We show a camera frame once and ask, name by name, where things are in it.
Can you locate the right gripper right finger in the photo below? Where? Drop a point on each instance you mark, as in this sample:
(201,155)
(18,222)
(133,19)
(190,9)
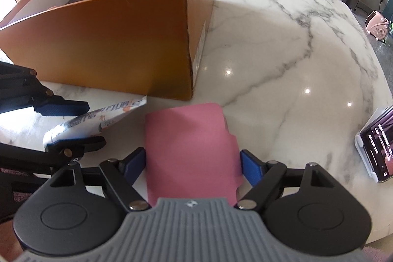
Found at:
(265,179)

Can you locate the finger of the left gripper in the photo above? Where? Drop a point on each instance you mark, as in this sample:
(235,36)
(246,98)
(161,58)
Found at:
(55,156)
(21,89)

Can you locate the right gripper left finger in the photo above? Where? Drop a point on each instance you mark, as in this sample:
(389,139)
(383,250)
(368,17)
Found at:
(119,177)

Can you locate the printed paper packet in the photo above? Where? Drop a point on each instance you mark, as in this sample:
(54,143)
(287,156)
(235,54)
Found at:
(92,123)

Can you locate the pink notebook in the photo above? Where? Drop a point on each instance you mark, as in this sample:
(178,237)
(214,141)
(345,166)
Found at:
(191,154)

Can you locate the large orange cardboard box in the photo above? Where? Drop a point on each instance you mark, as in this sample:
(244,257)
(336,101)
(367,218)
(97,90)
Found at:
(148,47)

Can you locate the smartphone on white stand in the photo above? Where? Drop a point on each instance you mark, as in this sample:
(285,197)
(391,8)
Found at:
(374,144)

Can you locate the pink small heater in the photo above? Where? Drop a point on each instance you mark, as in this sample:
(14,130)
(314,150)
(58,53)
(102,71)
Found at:
(377,25)

